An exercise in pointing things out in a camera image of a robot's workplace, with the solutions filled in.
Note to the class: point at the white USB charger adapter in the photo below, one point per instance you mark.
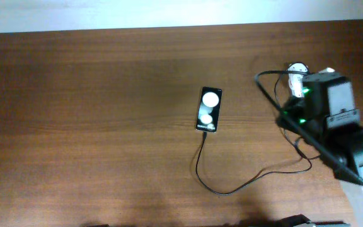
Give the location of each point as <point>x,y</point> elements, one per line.
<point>295,80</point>

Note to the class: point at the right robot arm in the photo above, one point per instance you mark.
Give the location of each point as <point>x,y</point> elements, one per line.
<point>324,105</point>

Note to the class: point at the black smartphone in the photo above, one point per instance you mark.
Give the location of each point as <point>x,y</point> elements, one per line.
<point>209,109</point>

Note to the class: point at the white power strip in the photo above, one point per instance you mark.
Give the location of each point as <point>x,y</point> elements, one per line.
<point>295,82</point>

